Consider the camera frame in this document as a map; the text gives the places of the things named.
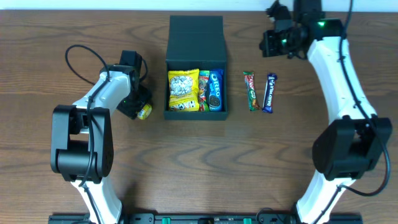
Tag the colourful Haribo gummy bag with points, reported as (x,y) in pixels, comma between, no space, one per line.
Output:
(203,81)

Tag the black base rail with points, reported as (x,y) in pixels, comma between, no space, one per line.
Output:
(149,218)

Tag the blue Dairy Milk bar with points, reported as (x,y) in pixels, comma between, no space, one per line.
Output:
(269,93)

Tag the black open cardboard box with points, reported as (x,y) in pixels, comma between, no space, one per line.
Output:
(197,42)

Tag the yellow snack bag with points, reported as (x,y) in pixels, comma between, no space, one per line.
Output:
(183,86)

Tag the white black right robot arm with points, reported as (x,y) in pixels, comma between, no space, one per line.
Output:
(356,137)

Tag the blue Oreo cookie pack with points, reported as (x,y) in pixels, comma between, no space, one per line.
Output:
(215,90)

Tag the green red Milo bar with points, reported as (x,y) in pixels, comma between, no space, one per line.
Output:
(252,100)

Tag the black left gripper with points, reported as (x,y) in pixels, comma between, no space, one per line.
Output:
(137,109)

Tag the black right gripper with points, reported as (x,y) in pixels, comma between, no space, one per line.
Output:
(268,42)

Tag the yellow candy canister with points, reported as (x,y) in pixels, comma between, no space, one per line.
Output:
(145,112)

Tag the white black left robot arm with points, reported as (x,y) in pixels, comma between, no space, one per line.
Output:
(82,141)

